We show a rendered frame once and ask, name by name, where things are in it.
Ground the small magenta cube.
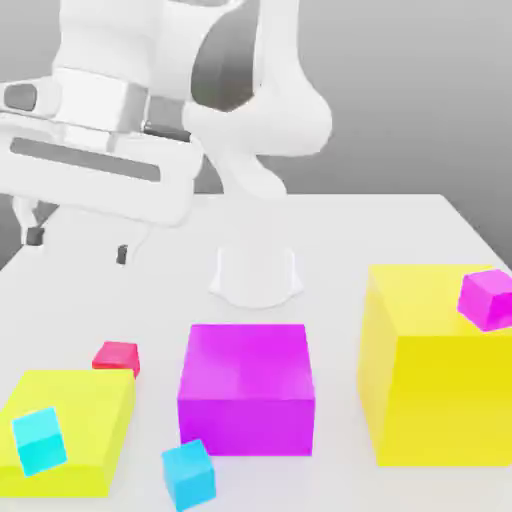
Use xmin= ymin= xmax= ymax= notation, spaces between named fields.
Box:
xmin=456 ymin=268 xmax=512 ymax=334

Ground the small cyan cube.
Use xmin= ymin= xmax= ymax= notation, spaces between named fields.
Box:
xmin=10 ymin=406 xmax=69 ymax=478

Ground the small red cube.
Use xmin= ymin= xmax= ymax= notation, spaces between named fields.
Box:
xmin=91 ymin=340 xmax=142 ymax=380

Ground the large magenta box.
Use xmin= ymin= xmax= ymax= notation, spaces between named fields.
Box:
xmin=176 ymin=323 xmax=317 ymax=458

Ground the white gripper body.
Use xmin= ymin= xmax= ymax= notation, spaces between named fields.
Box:
xmin=0 ymin=112 xmax=206 ymax=229

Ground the small sky blue cube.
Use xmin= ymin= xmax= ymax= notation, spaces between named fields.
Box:
xmin=160 ymin=438 xmax=218 ymax=512

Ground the large lime yellow box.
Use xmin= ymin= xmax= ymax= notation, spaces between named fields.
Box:
xmin=0 ymin=368 xmax=138 ymax=500

